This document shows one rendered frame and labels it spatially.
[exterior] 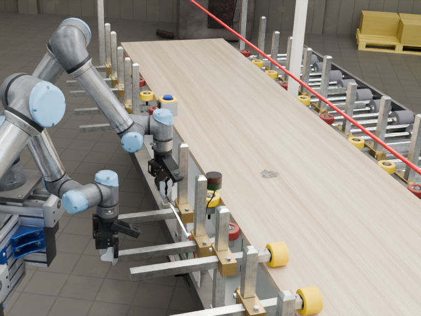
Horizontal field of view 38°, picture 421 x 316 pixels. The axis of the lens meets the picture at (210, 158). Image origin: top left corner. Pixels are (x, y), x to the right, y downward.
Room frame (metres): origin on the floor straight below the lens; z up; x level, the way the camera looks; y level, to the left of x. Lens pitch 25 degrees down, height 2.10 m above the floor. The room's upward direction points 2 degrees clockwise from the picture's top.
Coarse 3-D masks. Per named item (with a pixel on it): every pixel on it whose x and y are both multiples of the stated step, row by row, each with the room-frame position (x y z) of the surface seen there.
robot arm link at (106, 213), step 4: (96, 208) 1.78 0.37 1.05; (100, 208) 1.76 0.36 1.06; (104, 208) 1.75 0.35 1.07; (108, 208) 1.76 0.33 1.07; (112, 208) 1.76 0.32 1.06; (116, 208) 1.77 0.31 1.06; (96, 212) 1.78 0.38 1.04; (100, 212) 1.76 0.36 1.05; (104, 212) 1.75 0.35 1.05; (108, 212) 1.75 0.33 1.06; (112, 212) 1.76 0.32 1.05; (116, 212) 1.77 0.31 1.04; (100, 216) 1.76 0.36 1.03; (104, 216) 1.75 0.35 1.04; (108, 216) 1.76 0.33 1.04; (112, 216) 1.76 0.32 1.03
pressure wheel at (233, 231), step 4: (232, 224) 1.95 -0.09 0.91; (236, 224) 1.95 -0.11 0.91; (232, 228) 1.93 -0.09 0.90; (236, 228) 1.92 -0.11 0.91; (232, 232) 1.90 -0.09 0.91; (236, 232) 1.90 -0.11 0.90; (232, 236) 1.89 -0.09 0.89; (236, 236) 1.90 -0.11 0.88; (228, 240) 1.89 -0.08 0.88; (232, 240) 1.89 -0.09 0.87
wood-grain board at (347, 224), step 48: (144, 48) 4.32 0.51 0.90; (192, 48) 4.38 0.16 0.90; (192, 96) 3.35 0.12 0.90; (240, 96) 3.39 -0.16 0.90; (288, 96) 3.42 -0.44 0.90; (192, 144) 2.67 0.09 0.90; (240, 144) 2.70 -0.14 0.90; (288, 144) 2.72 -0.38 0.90; (336, 144) 2.75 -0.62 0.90; (240, 192) 2.21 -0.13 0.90; (288, 192) 2.23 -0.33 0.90; (336, 192) 2.25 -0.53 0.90; (384, 192) 2.26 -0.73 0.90; (288, 240) 1.87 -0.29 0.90; (336, 240) 1.88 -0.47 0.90; (384, 240) 1.90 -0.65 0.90; (288, 288) 1.59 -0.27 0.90; (336, 288) 1.60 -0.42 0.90; (384, 288) 1.61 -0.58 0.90
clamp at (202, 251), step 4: (192, 232) 1.94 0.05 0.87; (192, 236) 1.93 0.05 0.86; (196, 236) 1.91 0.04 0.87; (200, 236) 1.91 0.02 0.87; (204, 236) 1.92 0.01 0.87; (192, 240) 1.93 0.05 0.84; (196, 240) 1.89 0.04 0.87; (200, 240) 1.89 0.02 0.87; (204, 240) 1.89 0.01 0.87; (208, 240) 1.89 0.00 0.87; (200, 244) 1.86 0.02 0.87; (208, 244) 1.87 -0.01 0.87; (200, 248) 1.84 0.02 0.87; (204, 248) 1.85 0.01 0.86; (208, 248) 1.85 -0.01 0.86; (196, 252) 1.88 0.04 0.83; (200, 252) 1.84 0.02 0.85; (204, 252) 1.85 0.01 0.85; (208, 252) 1.85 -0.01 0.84; (200, 256) 1.84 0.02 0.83; (204, 256) 1.85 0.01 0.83; (208, 256) 1.85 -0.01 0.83
